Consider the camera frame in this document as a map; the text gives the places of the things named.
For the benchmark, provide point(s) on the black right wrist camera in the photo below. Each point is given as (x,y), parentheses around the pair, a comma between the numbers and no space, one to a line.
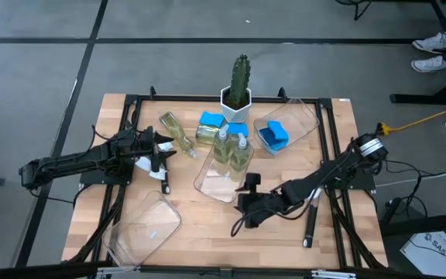
(253,180)

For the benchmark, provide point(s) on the yellow dish soap bottle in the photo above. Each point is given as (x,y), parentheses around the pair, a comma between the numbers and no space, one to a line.
(222,151)
(174,131)
(240,160)
(206,135)

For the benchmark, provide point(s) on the person's white shoe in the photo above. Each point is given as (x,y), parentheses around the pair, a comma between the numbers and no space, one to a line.
(429,64)
(432,43)

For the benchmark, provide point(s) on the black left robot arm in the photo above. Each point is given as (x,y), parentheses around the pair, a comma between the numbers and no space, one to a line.
(72,160)

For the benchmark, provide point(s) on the clear plastic bin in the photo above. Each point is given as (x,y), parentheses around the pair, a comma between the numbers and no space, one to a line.
(145,228)
(215,188)
(300,116)

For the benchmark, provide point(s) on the white hexagonal plant pot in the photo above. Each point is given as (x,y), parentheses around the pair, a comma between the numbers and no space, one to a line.
(235,115)

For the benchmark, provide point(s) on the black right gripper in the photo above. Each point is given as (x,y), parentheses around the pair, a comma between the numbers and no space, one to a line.
(277,203)

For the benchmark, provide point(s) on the green cactus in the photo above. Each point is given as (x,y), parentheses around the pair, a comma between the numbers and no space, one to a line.
(239,81)

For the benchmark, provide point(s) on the black power strip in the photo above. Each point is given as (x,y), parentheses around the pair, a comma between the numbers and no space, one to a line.
(391,209)

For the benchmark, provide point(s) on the white printed paper sheet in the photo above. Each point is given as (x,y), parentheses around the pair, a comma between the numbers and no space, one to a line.
(428,252)

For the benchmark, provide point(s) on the black aluminium table frame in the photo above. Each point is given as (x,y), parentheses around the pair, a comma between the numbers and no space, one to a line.
(184,98)

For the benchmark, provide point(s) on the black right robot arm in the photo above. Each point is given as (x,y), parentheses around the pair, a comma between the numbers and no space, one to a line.
(323,174)

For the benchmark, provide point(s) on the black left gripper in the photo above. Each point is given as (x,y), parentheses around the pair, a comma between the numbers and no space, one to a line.
(134,145)

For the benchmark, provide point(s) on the black desk leg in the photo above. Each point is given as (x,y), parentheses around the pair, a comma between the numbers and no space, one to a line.
(432,224)
(420,98)

